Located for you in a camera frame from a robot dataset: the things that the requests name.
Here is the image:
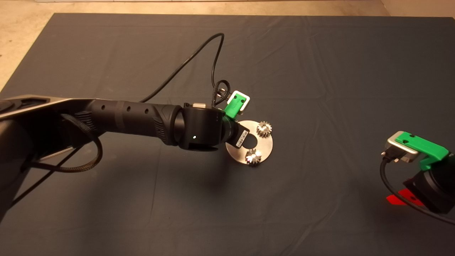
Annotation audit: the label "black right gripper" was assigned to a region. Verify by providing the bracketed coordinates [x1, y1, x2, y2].
[386, 152, 455, 214]

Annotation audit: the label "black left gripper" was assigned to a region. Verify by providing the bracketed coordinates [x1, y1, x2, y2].
[224, 118, 250, 148]

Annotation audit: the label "dark steel planetary gear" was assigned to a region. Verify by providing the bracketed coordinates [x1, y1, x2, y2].
[256, 121, 273, 138]
[246, 149, 263, 167]

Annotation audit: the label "round metal carrier plate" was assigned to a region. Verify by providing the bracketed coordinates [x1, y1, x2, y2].
[226, 121, 274, 166]

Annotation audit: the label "dark grey table cloth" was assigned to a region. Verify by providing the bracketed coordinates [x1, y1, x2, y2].
[0, 12, 455, 256]

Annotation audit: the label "green left camera mount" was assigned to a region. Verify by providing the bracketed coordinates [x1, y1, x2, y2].
[223, 93, 247, 119]

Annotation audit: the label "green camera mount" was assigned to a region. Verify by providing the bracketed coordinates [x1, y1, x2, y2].
[223, 93, 247, 119]
[395, 132, 449, 171]

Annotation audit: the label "smooth black right camera cable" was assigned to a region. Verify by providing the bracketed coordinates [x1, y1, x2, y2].
[379, 149, 455, 225]

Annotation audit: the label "smooth black camera cable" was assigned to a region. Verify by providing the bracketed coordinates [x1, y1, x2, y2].
[379, 149, 455, 225]
[11, 33, 226, 207]

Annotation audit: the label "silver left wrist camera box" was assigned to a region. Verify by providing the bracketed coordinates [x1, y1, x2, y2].
[227, 90, 251, 114]

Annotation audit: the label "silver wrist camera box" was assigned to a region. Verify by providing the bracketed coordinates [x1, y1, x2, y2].
[383, 131, 419, 163]
[227, 90, 251, 114]

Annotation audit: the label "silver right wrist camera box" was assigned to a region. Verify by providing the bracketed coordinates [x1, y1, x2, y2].
[383, 131, 419, 163]

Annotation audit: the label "braided black left arm cable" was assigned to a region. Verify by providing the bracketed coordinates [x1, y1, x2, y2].
[212, 80, 231, 108]

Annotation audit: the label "green right camera mount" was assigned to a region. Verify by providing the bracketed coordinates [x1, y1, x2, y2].
[395, 132, 449, 171]

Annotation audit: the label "smooth black left camera cable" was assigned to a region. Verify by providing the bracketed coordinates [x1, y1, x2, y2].
[11, 33, 226, 207]

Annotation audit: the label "thick braided black cable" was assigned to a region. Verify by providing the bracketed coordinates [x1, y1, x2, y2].
[28, 113, 104, 173]

